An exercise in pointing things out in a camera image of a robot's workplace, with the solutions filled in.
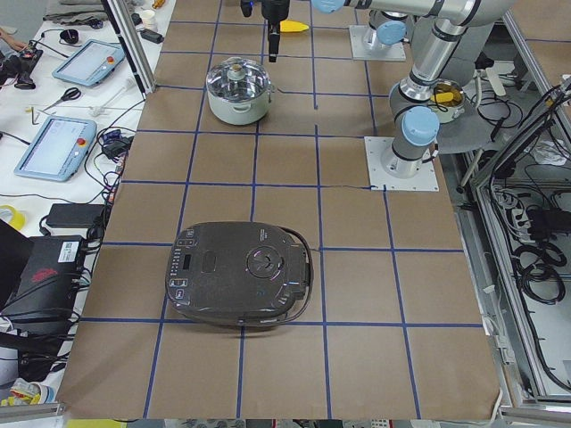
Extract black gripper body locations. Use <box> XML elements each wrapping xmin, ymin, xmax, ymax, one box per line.
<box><xmin>261</xmin><ymin>0</ymin><xmax>290</xmax><ymax>21</ymax></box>

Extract glass pot lid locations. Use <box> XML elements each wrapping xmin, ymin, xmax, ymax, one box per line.
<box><xmin>206</xmin><ymin>57</ymin><xmax>272</xmax><ymax>103</ymax></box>

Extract yellow corn cob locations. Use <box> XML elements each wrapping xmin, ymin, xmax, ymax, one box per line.
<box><xmin>280</xmin><ymin>20</ymin><xmax>310</xmax><ymax>33</ymax></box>

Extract pale green cooking pot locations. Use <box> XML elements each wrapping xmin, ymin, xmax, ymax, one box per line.
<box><xmin>207</xmin><ymin>83</ymin><xmax>273</xmax><ymax>126</ymax></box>

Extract small pot with corn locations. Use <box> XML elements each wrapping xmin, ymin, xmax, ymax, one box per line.
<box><xmin>428</xmin><ymin>79</ymin><xmax>465</xmax><ymax>124</ymax></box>

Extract white paper cup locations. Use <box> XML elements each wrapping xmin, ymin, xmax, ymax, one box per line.
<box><xmin>139</xmin><ymin>10</ymin><xmax>157</xmax><ymax>30</ymax></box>

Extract blue teach pendant far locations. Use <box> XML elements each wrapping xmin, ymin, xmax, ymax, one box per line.
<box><xmin>52</xmin><ymin>39</ymin><xmax>125</xmax><ymax>86</ymax></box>

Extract blue teach pendant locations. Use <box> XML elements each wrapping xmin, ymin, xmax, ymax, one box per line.
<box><xmin>14</xmin><ymin>115</ymin><xmax>97</xmax><ymax>182</ymax></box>
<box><xmin>52</xmin><ymin>39</ymin><xmax>125</xmax><ymax>86</ymax></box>

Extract white plastic rod tool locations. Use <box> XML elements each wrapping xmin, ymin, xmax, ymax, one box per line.
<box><xmin>89</xmin><ymin>78</ymin><xmax>136</xmax><ymax>117</ymax></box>

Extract black scissors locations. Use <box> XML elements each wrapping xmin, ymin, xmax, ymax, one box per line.
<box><xmin>45</xmin><ymin>86</ymin><xmax>82</xmax><ymax>111</ymax></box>

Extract blue teach pendant near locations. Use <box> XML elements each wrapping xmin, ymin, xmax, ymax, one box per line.
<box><xmin>14</xmin><ymin>115</ymin><xmax>97</xmax><ymax>182</ymax></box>

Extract dark grey rice cooker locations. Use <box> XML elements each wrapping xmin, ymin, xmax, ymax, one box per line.
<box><xmin>165</xmin><ymin>221</ymin><xmax>313</xmax><ymax>327</ymax></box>

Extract black power adapter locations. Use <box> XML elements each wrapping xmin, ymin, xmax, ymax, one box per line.
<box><xmin>46</xmin><ymin>203</ymin><xmax>103</xmax><ymax>228</ymax></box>

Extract metal equipment rack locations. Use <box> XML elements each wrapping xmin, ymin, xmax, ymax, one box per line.
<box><xmin>464</xmin><ymin>74</ymin><xmax>570</xmax><ymax>405</ymax></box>

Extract yellow tape roll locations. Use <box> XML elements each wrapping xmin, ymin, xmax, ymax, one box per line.
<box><xmin>0</xmin><ymin>205</ymin><xmax>26</xmax><ymax>231</ymax></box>

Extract black computer box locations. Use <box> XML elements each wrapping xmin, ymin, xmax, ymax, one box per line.
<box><xmin>1</xmin><ymin>222</ymin><xmax>87</xmax><ymax>331</ymax></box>

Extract aluminium frame post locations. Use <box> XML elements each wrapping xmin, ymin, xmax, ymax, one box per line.
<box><xmin>101</xmin><ymin>0</ymin><xmax>156</xmax><ymax>95</ymax></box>

